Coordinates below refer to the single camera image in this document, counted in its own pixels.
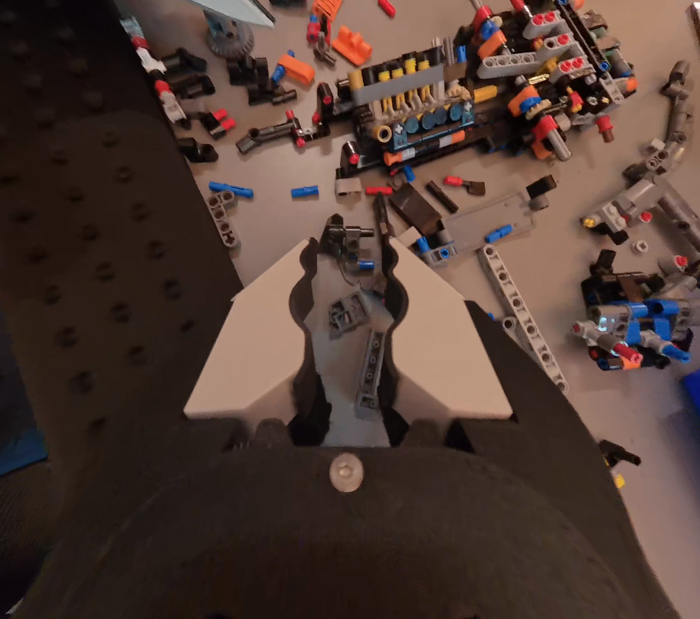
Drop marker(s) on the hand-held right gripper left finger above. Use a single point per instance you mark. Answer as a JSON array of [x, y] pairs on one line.
[[251, 356]]

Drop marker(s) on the short dark grey lego beam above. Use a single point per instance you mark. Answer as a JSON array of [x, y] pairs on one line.
[[371, 373]]

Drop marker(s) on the black lego connector pair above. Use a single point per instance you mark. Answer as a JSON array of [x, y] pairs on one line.
[[257, 80]]

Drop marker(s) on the blue storage bin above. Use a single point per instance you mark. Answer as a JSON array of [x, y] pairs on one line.
[[692, 392]]

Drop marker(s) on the blue lego pin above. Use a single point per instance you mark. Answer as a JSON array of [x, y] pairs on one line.
[[499, 234], [229, 189]]

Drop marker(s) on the orange lego bracket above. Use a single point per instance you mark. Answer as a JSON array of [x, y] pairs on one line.
[[353, 45]]

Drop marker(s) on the dark grey lego gear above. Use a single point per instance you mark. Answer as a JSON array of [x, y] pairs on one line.
[[229, 36]]

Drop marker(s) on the dark grey lego driveshaft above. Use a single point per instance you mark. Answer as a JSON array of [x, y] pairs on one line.
[[675, 104]]

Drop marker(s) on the blue fabric item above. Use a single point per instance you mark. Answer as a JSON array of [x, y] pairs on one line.
[[19, 452]]

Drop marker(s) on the orange lego liftarm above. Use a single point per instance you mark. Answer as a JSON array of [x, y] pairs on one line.
[[298, 69]]

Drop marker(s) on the grey lego steering assembly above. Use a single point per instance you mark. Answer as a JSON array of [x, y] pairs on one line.
[[640, 197]]

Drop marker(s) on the light grey lego beam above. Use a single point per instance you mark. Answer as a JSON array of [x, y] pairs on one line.
[[519, 312]]

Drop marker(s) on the black lego block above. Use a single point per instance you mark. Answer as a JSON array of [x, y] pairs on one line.
[[541, 187]]

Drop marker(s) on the short black lego axle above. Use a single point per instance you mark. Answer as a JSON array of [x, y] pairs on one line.
[[442, 196]]

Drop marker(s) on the blue grey lego piston assembly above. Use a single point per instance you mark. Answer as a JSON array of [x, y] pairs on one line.
[[640, 323]]

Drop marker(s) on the black red lego piece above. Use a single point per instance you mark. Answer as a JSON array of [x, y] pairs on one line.
[[465, 185]]

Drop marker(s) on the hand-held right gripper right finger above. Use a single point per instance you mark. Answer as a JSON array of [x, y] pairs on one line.
[[448, 356]]

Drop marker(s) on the multicolour lego chassis assembly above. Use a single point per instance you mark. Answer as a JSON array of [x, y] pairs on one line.
[[492, 83]]

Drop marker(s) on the cluster of black lego connectors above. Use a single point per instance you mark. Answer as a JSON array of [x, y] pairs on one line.
[[186, 77]]

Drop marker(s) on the black yellow lego piece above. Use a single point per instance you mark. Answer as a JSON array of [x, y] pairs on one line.
[[618, 452]]

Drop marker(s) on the black lego link red pins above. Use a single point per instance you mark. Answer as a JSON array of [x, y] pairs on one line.
[[268, 135]]

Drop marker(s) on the dark grey lego axle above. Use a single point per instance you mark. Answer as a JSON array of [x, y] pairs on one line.
[[695, 20]]

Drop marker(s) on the grey lego panel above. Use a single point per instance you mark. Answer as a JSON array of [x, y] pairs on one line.
[[476, 225]]

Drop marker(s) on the red lego axle pin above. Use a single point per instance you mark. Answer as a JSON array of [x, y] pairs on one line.
[[378, 190]]

